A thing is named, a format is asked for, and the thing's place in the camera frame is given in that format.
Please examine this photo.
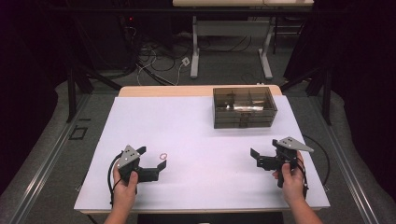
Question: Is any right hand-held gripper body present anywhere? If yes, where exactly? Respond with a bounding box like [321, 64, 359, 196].
[256, 136, 315, 189]

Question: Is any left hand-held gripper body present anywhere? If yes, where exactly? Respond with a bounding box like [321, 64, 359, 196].
[117, 145, 160, 185]

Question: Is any smoky clear pull-out drawer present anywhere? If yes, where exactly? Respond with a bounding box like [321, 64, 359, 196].
[213, 120, 277, 130]

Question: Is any smoky clear drawer box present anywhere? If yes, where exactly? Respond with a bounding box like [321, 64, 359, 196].
[212, 86, 278, 130]

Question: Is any person's right hand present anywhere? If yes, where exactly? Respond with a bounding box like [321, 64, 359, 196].
[271, 150, 308, 207]

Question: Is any person's left hand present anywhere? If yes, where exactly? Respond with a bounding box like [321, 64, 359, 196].
[112, 162, 140, 208]

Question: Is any white table cover sheet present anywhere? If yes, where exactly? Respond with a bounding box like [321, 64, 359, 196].
[73, 94, 331, 212]

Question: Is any black metal stand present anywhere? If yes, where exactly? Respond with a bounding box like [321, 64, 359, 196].
[279, 65, 332, 126]
[65, 63, 123, 123]

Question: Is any black curtain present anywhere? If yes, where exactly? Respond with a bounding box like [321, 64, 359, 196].
[0, 0, 69, 195]
[283, 0, 396, 202]

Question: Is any black equipment cabinet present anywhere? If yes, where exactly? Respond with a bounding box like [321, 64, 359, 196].
[69, 12, 142, 72]

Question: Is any white-legged desk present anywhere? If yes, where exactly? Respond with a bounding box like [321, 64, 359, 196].
[172, 0, 316, 80]

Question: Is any black crossbar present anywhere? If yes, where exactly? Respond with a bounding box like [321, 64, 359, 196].
[43, 7, 345, 15]

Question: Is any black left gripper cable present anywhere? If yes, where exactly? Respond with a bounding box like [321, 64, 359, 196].
[106, 150, 126, 207]

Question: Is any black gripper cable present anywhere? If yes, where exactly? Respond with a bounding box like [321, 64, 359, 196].
[295, 133, 332, 201]
[106, 150, 126, 207]

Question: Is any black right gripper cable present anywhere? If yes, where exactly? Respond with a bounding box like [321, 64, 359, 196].
[295, 133, 332, 201]

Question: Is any aluminium floor rail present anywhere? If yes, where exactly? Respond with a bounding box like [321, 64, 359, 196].
[6, 92, 92, 224]
[311, 94, 381, 224]

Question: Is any bundle of black floor cables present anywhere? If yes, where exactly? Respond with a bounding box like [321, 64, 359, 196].
[123, 26, 194, 87]

